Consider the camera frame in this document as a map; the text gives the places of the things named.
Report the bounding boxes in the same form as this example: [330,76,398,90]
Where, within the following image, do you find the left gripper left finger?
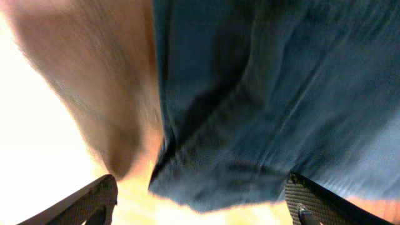
[18,174,118,225]

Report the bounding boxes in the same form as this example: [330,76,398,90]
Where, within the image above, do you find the dark blue garment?
[149,0,399,212]

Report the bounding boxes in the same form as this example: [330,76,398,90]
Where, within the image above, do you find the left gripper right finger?
[284,174,391,225]

